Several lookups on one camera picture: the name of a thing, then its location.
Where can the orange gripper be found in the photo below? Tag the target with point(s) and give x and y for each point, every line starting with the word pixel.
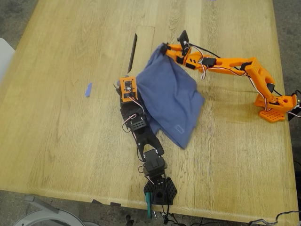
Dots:
pixel 173 53

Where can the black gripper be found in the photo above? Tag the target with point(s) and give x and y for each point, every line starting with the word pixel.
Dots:
pixel 116 86

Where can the blue printed T-shirt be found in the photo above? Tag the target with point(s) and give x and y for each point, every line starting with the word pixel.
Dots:
pixel 169 94

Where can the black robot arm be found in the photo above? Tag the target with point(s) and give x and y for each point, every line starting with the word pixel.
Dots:
pixel 147 139

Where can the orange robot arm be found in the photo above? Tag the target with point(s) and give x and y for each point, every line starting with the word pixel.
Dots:
pixel 235 62

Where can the blue tape strip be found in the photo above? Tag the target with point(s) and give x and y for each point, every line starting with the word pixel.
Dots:
pixel 88 90

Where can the green table clamp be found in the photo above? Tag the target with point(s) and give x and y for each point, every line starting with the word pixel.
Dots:
pixel 148 204

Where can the small black floor object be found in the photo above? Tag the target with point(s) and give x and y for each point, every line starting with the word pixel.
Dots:
pixel 129 221

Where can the orange camera mount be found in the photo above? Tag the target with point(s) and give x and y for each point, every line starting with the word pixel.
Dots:
pixel 123 94

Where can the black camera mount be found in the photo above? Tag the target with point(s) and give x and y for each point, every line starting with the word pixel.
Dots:
pixel 184 37

